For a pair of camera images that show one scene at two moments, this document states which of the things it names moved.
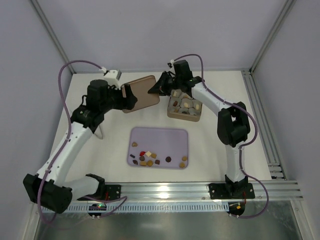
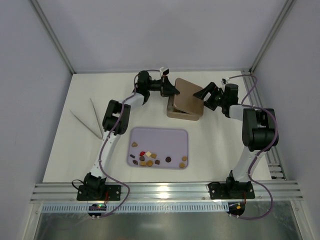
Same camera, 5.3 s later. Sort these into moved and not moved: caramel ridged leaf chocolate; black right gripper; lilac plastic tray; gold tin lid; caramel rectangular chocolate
Moved: gold tin lid; black right gripper
Not moved: caramel rectangular chocolate; caramel ridged leaf chocolate; lilac plastic tray
